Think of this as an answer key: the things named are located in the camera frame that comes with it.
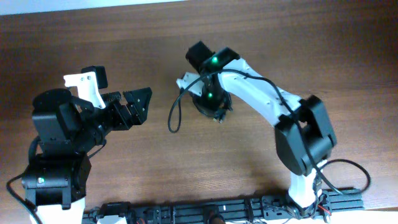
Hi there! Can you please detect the thick black USB cable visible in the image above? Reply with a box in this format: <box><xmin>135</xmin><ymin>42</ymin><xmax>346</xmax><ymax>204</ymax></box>
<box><xmin>192</xmin><ymin>91</ymin><xmax>234</xmax><ymax>124</ymax></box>

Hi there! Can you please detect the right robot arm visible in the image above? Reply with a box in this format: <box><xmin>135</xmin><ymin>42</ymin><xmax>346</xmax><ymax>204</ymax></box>
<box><xmin>177</xmin><ymin>41</ymin><xmax>336</xmax><ymax>218</ymax></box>

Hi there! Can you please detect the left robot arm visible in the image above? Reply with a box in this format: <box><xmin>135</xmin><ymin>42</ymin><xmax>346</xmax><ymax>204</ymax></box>
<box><xmin>22</xmin><ymin>87</ymin><xmax>152</xmax><ymax>223</ymax></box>

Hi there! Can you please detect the right camera cable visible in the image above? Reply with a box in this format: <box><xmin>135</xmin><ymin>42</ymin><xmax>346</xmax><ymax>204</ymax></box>
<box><xmin>167</xmin><ymin>68</ymin><xmax>371</xmax><ymax>196</ymax></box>

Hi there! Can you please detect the camera cable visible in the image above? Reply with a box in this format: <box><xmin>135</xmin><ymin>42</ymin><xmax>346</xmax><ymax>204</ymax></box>
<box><xmin>6</xmin><ymin>136</ymin><xmax>108</xmax><ymax>224</ymax></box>
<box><xmin>167</xmin><ymin>68</ymin><xmax>371</xmax><ymax>196</ymax></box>

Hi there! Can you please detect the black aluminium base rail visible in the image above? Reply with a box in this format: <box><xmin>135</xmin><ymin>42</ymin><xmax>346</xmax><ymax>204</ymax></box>
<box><xmin>82</xmin><ymin>188</ymin><xmax>364</xmax><ymax>224</ymax></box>

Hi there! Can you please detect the left camera cable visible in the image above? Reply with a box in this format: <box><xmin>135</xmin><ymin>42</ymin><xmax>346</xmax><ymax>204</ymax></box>
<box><xmin>6</xmin><ymin>136</ymin><xmax>108</xmax><ymax>224</ymax></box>

